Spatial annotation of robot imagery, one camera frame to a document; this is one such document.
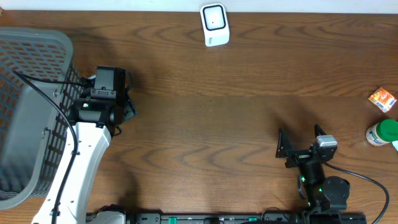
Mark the dark grey plastic basket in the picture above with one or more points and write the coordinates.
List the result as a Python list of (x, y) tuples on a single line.
[(33, 133)]

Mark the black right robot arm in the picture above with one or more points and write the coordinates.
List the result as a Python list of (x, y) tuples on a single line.
[(326, 196)]

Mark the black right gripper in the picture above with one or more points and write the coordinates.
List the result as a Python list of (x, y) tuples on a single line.
[(285, 150)]

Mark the light green tissue pack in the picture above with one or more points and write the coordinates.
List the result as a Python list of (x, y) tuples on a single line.
[(395, 144)]

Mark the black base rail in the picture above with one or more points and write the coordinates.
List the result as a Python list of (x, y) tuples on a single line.
[(156, 218)]

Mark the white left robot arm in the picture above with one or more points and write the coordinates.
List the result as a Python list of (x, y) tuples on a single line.
[(93, 120)]

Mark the small orange snack box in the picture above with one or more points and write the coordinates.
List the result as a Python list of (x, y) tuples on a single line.
[(383, 99)]

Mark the green lid jar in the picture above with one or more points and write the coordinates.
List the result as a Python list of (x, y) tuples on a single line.
[(382, 133)]

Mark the white barcode scanner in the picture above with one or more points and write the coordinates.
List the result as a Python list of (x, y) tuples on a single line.
[(215, 24)]

